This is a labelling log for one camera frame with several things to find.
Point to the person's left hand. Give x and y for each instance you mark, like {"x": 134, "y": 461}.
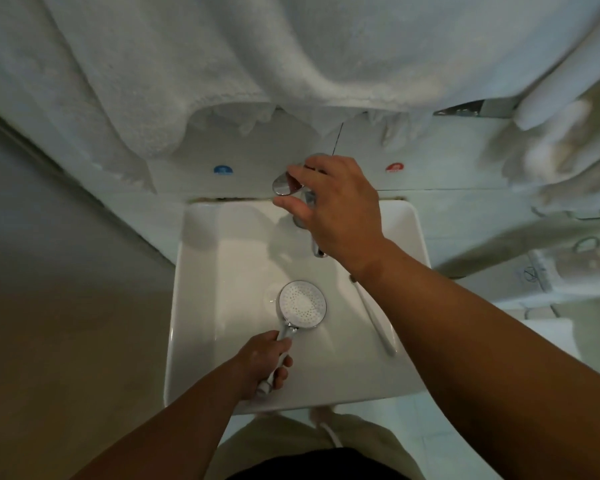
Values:
{"x": 260, "y": 364}

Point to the person's right hand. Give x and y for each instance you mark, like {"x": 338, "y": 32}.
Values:
{"x": 345, "y": 214}

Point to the chrome sink faucet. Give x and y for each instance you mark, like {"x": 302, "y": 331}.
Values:
{"x": 281, "y": 184}

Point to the chrome shower head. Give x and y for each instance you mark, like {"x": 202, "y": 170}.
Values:
{"x": 302, "y": 304}

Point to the white ceramic sink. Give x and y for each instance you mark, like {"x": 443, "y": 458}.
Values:
{"x": 230, "y": 274}

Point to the white toothbrush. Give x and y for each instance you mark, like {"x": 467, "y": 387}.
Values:
{"x": 377, "y": 319}

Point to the person's right forearm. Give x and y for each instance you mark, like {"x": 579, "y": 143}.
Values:
{"x": 480, "y": 369}

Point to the person's left forearm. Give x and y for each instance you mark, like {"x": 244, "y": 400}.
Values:
{"x": 170, "y": 434}

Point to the black shirt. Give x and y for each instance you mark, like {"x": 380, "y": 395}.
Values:
{"x": 305, "y": 467}

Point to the white toilet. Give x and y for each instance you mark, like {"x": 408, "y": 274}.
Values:
{"x": 485, "y": 287}

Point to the white hanging towel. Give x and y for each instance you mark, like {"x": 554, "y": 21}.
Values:
{"x": 230, "y": 54}

